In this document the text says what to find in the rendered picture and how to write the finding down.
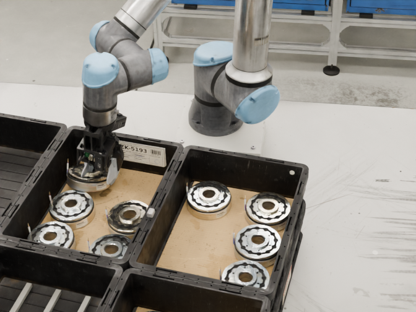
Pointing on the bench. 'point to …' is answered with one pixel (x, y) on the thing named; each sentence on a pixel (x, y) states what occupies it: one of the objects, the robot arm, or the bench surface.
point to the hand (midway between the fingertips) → (102, 176)
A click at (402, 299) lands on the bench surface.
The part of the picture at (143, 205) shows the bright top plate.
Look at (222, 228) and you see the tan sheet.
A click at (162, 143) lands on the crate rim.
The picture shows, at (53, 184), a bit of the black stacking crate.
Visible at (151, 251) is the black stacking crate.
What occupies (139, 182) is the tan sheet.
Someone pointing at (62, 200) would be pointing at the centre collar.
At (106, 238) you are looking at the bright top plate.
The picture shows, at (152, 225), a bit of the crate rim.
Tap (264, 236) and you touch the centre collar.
